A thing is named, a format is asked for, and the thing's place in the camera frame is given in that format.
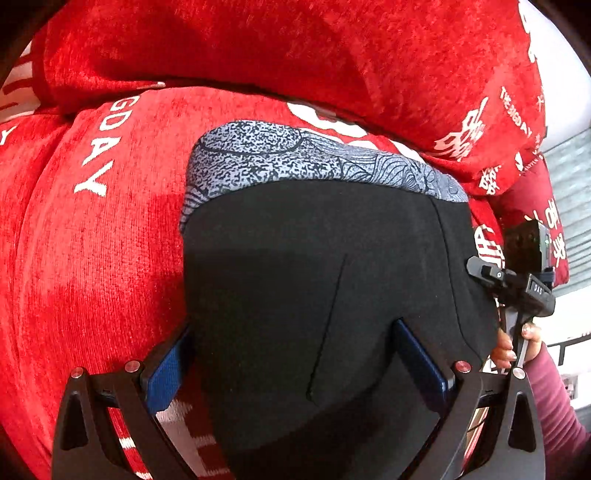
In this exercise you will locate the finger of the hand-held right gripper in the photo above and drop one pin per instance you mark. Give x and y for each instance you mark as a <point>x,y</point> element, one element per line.
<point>489,273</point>

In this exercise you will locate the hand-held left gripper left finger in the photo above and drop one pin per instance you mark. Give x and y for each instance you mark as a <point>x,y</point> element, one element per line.
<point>168,374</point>

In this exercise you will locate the red pillow with white character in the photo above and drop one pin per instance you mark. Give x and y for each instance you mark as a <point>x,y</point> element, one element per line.
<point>18,92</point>

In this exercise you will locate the person's right hand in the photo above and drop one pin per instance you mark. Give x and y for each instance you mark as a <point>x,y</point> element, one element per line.
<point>503,350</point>

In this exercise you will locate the person's right forearm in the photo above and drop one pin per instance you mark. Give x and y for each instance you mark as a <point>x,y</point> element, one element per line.
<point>554,406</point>

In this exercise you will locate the red printed blanket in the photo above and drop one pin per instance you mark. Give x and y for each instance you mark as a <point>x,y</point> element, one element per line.
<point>92,277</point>

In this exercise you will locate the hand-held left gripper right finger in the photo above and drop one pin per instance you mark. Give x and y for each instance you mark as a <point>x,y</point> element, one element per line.
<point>418,360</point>

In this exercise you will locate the dark red printed pillow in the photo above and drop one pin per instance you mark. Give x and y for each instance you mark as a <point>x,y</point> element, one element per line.
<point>531,198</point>

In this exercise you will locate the black pants with grey waistband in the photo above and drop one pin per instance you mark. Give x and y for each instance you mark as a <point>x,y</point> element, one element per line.
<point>300,258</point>

